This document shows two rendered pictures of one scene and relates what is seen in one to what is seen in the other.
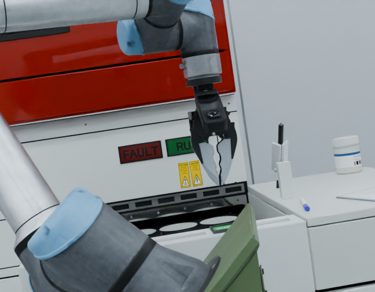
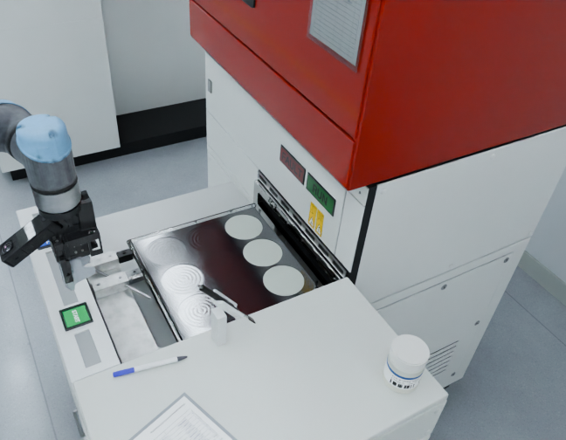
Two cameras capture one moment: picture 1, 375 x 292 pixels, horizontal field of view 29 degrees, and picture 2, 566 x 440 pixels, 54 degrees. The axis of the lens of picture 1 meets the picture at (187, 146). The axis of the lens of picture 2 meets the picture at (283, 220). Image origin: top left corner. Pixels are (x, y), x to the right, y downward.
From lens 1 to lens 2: 1.81 m
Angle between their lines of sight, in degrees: 67
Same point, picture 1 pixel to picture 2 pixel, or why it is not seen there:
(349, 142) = (394, 360)
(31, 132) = not seen: hidden behind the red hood
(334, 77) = not seen: outside the picture
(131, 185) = (282, 183)
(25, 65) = (229, 19)
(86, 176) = (262, 147)
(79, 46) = (258, 29)
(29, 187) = not seen: outside the picture
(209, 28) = (31, 169)
